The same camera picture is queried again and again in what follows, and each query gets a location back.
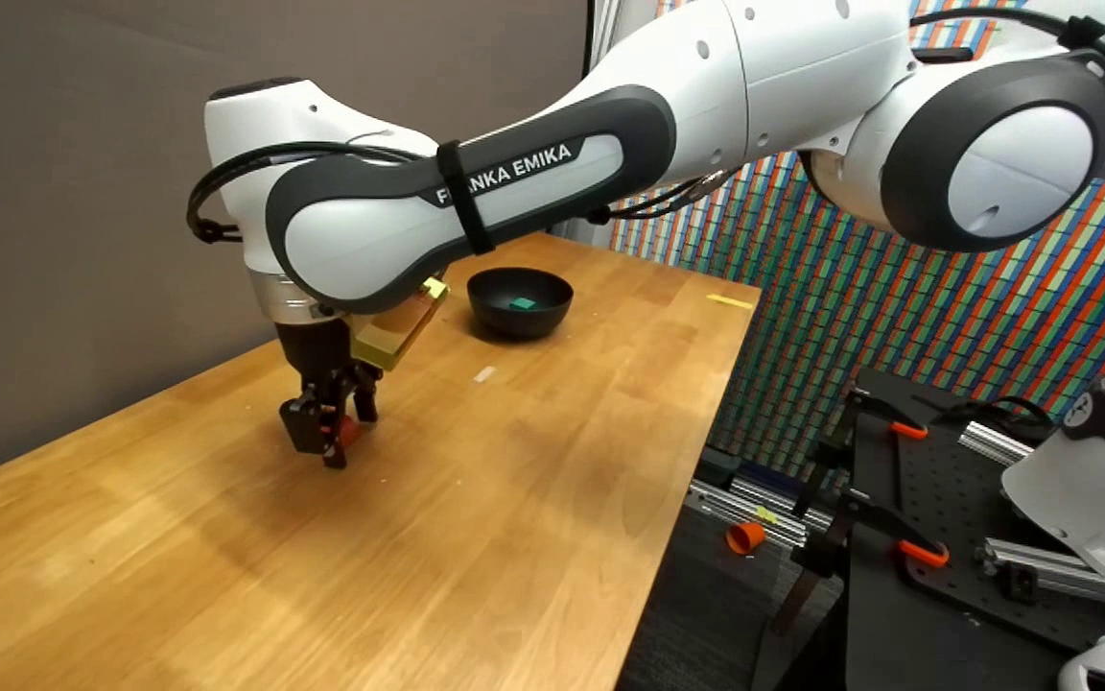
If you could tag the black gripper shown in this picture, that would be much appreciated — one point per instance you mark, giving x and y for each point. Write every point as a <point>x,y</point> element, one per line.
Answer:
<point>312,346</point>

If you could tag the small red block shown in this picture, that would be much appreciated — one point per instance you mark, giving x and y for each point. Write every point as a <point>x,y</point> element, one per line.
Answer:
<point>347,437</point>

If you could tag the small green block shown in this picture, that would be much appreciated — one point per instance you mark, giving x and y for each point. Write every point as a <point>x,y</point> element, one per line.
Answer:
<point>521,305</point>

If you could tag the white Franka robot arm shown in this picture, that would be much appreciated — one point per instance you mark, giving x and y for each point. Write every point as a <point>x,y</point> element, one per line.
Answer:
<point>758,92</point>

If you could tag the black bowl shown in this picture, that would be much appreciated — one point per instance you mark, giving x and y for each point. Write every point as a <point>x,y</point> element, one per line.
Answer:
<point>515,321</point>

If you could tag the orange object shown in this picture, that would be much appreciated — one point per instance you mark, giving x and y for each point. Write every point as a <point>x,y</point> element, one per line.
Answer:
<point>747,536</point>

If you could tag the multicoloured patterned curtain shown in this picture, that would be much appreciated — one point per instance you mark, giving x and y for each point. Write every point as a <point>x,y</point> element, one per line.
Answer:
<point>859,294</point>

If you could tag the black clamp with orange tip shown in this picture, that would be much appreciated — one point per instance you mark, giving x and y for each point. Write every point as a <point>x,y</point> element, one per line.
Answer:
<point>905,431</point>
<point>923,554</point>

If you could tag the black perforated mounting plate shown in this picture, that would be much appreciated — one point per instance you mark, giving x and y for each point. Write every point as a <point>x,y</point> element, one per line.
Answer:
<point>937,628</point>

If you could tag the aluminium profile rail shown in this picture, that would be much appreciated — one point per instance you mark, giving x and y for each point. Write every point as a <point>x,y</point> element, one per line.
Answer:
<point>1064,569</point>
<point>758,506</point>
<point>999,445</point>

